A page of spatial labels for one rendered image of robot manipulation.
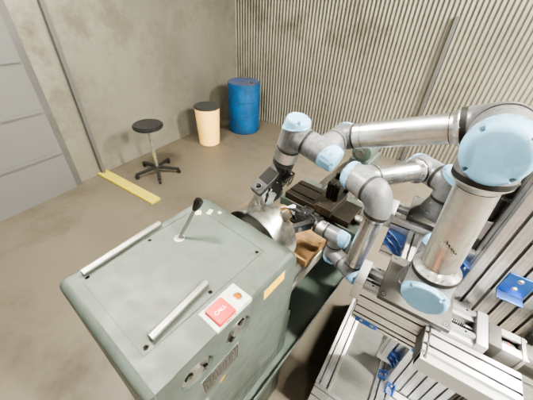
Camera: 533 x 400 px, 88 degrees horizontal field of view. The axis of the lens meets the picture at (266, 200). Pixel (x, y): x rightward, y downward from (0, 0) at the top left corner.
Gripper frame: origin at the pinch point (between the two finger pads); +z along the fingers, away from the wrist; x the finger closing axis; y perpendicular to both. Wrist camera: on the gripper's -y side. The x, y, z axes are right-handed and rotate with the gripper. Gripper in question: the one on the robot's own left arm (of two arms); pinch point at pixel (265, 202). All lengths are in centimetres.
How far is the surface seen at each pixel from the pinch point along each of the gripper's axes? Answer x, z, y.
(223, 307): -16.7, 3.2, -36.4
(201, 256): 1.5, 9.1, -27.9
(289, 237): -11.7, 16.7, 8.0
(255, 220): 1.6, 12.0, 0.1
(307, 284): -27, 75, 36
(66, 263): 139, 174, -47
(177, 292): -3.4, 7.8, -41.3
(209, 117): 224, 148, 187
